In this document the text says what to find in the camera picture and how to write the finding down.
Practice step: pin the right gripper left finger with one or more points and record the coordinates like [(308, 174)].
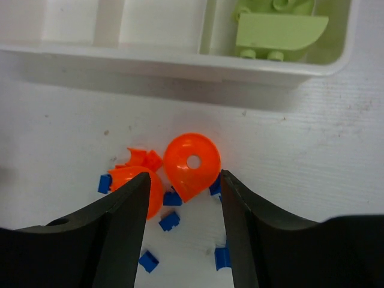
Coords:
[(96, 246)]

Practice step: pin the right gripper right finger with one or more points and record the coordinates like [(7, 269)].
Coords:
[(271, 247)]

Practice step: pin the orange ring lego piece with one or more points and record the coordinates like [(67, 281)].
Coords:
[(121, 176)]

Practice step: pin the orange dome lego piece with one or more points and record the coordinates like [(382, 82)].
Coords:
[(192, 163)]

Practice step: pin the green lego brick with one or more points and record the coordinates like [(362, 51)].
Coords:
[(298, 7), (277, 37)]

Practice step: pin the small blue lego piece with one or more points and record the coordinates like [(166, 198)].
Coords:
[(222, 258), (105, 183), (215, 188), (172, 198), (148, 261), (170, 221)]

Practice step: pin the orange curved lego piece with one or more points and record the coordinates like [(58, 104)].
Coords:
[(137, 158)]

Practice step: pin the small orange square lego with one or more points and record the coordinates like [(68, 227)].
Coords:
[(153, 161)]

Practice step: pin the white three-compartment tray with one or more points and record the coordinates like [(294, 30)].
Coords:
[(192, 40)]

